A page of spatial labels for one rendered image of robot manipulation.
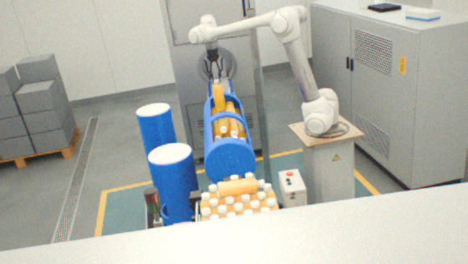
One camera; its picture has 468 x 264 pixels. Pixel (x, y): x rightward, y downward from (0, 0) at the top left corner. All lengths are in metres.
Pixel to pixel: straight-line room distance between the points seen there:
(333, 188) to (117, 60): 5.18
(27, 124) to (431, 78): 4.39
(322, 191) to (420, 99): 1.21
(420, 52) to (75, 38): 5.38
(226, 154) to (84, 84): 5.43
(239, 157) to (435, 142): 2.03
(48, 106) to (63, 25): 2.15
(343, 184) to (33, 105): 3.87
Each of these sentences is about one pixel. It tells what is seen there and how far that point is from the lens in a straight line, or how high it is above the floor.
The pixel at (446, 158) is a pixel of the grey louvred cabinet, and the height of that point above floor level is 0.32.
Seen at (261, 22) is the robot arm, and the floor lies 1.74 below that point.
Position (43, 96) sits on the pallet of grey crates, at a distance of 5.47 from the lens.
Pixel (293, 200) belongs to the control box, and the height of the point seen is 1.04.
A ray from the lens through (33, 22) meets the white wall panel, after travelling 7.41.
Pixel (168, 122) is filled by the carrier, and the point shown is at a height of 0.93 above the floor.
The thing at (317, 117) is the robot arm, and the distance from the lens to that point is 2.47.
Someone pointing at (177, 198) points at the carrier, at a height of 0.78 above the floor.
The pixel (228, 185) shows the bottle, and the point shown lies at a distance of 1.95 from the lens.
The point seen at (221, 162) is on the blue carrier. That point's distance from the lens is 2.29.
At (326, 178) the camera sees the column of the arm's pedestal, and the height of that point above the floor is 0.73.
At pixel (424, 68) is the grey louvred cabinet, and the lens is 3.53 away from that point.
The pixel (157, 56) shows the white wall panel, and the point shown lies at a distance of 7.32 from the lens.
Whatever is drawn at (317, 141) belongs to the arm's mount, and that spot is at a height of 1.01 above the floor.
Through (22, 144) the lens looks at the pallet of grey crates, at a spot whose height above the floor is 0.30.
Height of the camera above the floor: 2.18
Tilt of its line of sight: 25 degrees down
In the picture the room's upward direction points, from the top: 8 degrees counter-clockwise
